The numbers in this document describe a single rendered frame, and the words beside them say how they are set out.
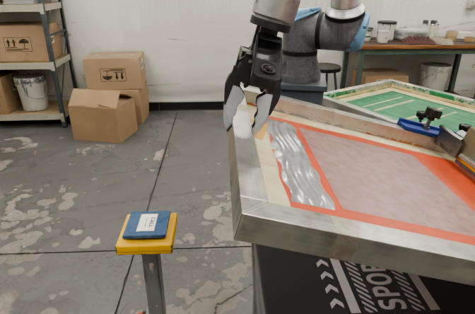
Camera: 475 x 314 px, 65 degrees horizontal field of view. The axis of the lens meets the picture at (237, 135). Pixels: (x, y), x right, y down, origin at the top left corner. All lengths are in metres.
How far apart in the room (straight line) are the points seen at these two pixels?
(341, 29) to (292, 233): 0.83
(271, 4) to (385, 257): 0.41
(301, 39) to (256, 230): 0.87
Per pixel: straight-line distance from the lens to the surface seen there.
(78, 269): 2.42
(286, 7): 0.64
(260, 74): 0.58
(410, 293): 0.86
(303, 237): 0.46
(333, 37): 1.21
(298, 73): 1.24
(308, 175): 0.66
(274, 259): 0.87
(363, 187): 0.71
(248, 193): 0.47
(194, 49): 4.52
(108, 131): 3.91
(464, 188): 0.95
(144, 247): 0.92
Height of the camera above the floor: 1.52
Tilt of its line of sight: 23 degrees down
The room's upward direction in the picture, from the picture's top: straight up
